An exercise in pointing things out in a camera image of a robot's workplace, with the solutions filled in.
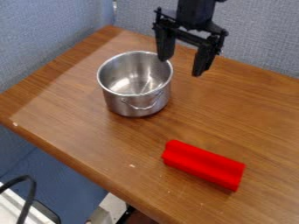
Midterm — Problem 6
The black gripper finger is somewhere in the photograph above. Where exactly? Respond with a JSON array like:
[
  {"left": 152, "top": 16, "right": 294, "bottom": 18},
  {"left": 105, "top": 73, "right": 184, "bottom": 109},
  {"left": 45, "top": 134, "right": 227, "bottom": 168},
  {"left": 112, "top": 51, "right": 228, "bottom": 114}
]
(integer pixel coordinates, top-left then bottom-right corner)
[
  {"left": 154, "top": 25, "right": 175, "bottom": 61},
  {"left": 191, "top": 44, "right": 216, "bottom": 77}
]

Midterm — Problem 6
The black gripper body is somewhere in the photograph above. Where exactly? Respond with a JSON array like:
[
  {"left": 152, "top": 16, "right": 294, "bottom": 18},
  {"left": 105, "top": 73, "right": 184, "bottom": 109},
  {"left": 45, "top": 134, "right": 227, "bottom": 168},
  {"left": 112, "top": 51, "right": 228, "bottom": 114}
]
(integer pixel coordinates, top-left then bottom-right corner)
[{"left": 154, "top": 0, "right": 230, "bottom": 48}]

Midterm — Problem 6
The red block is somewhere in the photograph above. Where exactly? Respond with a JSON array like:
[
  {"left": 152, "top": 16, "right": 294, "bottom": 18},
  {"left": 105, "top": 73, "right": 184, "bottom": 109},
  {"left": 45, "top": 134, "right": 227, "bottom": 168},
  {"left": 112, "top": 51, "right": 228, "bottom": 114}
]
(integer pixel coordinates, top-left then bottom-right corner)
[{"left": 162, "top": 140, "right": 246, "bottom": 192}]

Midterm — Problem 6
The metal pot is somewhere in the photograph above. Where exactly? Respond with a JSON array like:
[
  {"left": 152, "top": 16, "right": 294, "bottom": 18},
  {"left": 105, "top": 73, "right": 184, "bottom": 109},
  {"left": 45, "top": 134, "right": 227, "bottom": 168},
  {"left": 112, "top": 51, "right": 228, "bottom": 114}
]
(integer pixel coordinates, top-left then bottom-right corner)
[{"left": 97, "top": 51, "right": 174, "bottom": 117}]

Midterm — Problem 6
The white box under table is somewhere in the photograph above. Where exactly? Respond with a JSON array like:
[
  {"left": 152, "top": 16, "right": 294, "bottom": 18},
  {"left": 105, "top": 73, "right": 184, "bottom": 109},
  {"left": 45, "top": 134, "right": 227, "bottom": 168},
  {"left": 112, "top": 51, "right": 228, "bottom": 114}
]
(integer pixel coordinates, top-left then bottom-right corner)
[{"left": 0, "top": 189, "right": 61, "bottom": 224}]

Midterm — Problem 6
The white table leg bracket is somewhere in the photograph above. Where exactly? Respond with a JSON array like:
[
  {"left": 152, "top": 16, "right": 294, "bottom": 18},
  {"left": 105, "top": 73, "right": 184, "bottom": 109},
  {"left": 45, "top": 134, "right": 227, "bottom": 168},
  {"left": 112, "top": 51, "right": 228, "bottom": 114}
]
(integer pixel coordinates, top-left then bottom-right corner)
[{"left": 84, "top": 192, "right": 135, "bottom": 224}]

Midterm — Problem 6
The black cable loop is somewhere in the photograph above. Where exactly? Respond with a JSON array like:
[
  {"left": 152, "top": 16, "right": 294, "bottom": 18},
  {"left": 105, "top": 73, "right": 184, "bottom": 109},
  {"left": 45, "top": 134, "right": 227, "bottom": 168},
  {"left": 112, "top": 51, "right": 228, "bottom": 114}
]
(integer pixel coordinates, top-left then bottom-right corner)
[{"left": 0, "top": 174, "right": 37, "bottom": 224}]

